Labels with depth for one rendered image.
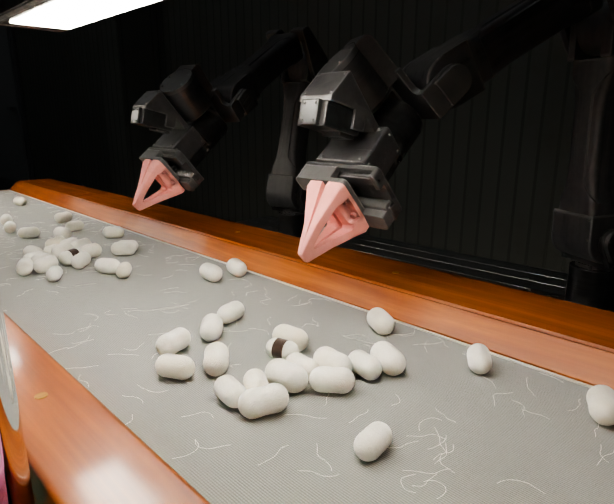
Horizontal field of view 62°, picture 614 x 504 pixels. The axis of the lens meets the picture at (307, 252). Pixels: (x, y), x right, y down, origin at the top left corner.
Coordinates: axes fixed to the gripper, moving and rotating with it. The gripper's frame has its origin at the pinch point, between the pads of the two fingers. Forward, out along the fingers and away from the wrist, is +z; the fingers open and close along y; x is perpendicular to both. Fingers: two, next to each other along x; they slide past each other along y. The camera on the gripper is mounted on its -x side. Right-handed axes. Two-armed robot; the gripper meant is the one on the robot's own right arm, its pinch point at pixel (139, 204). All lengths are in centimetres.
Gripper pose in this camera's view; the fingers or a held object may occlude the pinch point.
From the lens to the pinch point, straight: 84.4
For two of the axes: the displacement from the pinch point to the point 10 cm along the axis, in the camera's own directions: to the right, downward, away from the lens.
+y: 7.0, 1.9, -6.9
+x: 4.6, 6.2, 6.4
